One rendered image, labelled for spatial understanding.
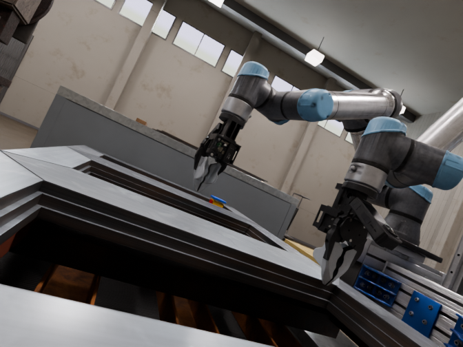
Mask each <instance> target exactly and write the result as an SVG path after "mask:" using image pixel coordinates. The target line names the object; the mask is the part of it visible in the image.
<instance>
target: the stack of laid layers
mask: <svg viewBox="0 0 463 347"><path fill-rule="evenodd" d="M100 157H101V158H103V159H106V160H109V161H110V162H113V163H115V164H118V165H120V166H122V167H125V168H127V169H130V170H132V171H135V172H137V173H139V174H142V175H144V176H147V177H148V178H151V179H154V180H157V181H159V182H162V183H163V184H166V185H168V186H171V187H173V188H175V189H178V190H180V191H183V192H185V193H188V194H190V195H192V196H195V197H197V198H200V199H202V200H204V201H207V202H209V201H210V199H207V198H205V197H202V196H200V195H198V194H196V193H193V192H191V191H188V190H186V189H184V188H181V187H178V186H176V185H173V184H172V183H170V182H167V181H164V180H162V179H160V178H157V177H155V176H152V175H150V174H148V173H145V172H143V171H141V170H138V169H135V168H133V167H131V166H129V165H126V164H124V163H121V162H119V161H117V160H115V159H112V158H109V157H107V156H104V155H103V156H100ZM73 169H75V170H77V171H81V172H83V173H85V174H88V175H91V176H94V177H95V178H98V179H101V180H104V181H106V182H109V183H111V184H113V185H116V186H119V187H122V188H124V189H127V190H129V191H132V192H134V193H137V194H140V195H142V196H145V197H147V198H150V199H153V200H155V201H158V202H161V203H163V204H166V205H168V206H171V207H174V208H175V209H179V210H181V211H184V212H186V213H189V214H192V215H194V216H196V217H199V218H202V219H204V220H207V221H209V222H213V223H214V224H217V225H220V226H222V227H225V228H227V229H230V230H232V231H235V232H238V233H241V234H243V235H246V236H248V237H251V238H253V239H256V240H259V241H261V242H264V243H266V244H269V245H272V246H274V247H277V248H279V249H282V250H285V249H283V248H282V247H281V246H279V245H278V244H276V243H275V242H274V241H272V240H271V239H269V238H268V237H267V236H266V235H264V234H263V233H261V232H260V231H259V230H257V229H255V228H254V227H253V226H252V225H250V224H247V223H245V222H242V221H240V220H237V219H235V218H232V217H230V216H228V215H225V214H223V213H220V212H217V211H215V210H213V209H210V208H208V207H205V206H203V205H201V204H198V203H195V202H193V201H191V200H188V199H186V198H183V197H180V196H178V195H176V194H174V193H171V192H168V191H166V190H164V189H161V188H158V187H155V186H154V185H151V184H149V183H146V182H143V181H142V180H139V179H136V178H134V177H131V176H129V175H127V174H124V173H121V172H119V171H117V170H114V169H112V168H109V167H106V166H105V165H102V164H99V163H97V162H94V161H92V160H91V161H88V162H86V163H83V164H82V165H79V166H77V167H74V168H73ZM33 174H34V173H33ZM36 176H37V175H36ZM37 177H38V176H37ZM42 180H43V179H42ZM35 218H38V219H42V220H45V221H48V222H51V223H55V224H58V225H61V226H63V227H67V228H70V229H74V230H76V231H80V232H83V233H86V234H90V235H93V236H96V237H98V238H103V239H105V240H109V241H111V242H115V243H118V244H122V245H124V246H128V247H131V248H133V249H137V250H140V251H144V252H146V253H151V254H153V255H157V256H159V257H163V258H166V259H169V260H172V261H175V262H179V263H181V264H185V265H188V266H192V267H194V268H197V269H201V270H204V271H207V272H210V273H214V274H217V275H220V276H223V277H227V278H229V279H232V280H236V281H239V282H242V283H245V284H249V285H252V286H255V287H258V288H262V289H265V290H267V291H271V292H274V293H277V294H280V295H284V296H287V297H290V298H293V299H297V300H300V301H302V302H306V303H309V304H313V305H315V306H319V307H322V308H325V309H327V310H328V311H329V312H330V313H331V314H332V315H333V316H335V317H336V318H337V319H338V320H339V321H341V322H342V323H343V324H344V325H345V326H346V327H347V328H348V329H349V330H351V331H352V332H353V333H354V334H355V335H357V336H358V337H359V338H360V339H361V340H362V341H363V342H364V343H365V344H366V345H368V346H369V347H420V346H419V345H417V344H416V343H415V342H413V341H412V340H410V339H409V338H408V337H406V336H405V335H403V334H402V333H401V332H399V331H398V330H396V329H395V328H394V327H392V326H391V325H390V324H388V323H386V322H385V321H384V320H383V319H381V318H380V317H378V316H377V315H376V314H374V313H372V312H371V311H370V310H369V309H367V308H366V307H364V306H363V305H362V304H360V303H359V302H357V301H356V300H354V298H352V297H350V296H349V295H347V294H346V293H345V292H344V291H342V290H340V289H339V288H338V287H337V286H336V285H333V284H330V285H328V286H327V285H324V284H323V283H322V280H318V279H316V278H313V277H310V276H308V275H304V274H302V273H299V272H296V271H293V270H291V269H287V268H285V267H283V266H279V265H277V264H274V263H271V262H268V261H266V260H262V259H260V258H258V257H254V256H252V255H249V254H246V253H243V252H241V251H237V250H235V249H232V248H229V247H227V246H224V245H221V244H218V243H216V242H212V241H210V240H207V239H205V238H201V237H199V236H197V235H193V234H191V233H188V232H185V231H182V230H180V229H176V228H174V227H171V226H168V225H166V224H163V223H160V222H157V221H155V220H151V219H149V218H146V217H143V216H141V215H138V214H135V213H132V212H130V211H126V210H124V209H121V208H118V207H115V206H113V205H110V204H107V203H105V202H101V201H99V200H96V199H94V198H90V197H88V196H84V195H82V194H80V193H77V192H74V191H71V190H69V189H65V188H63V187H60V186H57V185H54V184H52V183H49V182H46V181H44V180H43V181H41V182H38V183H36V184H34V185H32V186H29V187H27V188H25V189H22V190H20V191H17V192H15V193H12V194H10V195H8V196H6V197H3V198H1V199H0V245H1V244H3V243H4V242H5V241H6V240H8V239H9V238H11V237H12V236H13V235H14V234H15V233H17V232H18V231H20V230H21V229H22V228H23V227H24V226H26V225H27V224H29V223H30V222H31V221H33V220H34V219H35ZM285 251H286V250H285Z"/></svg>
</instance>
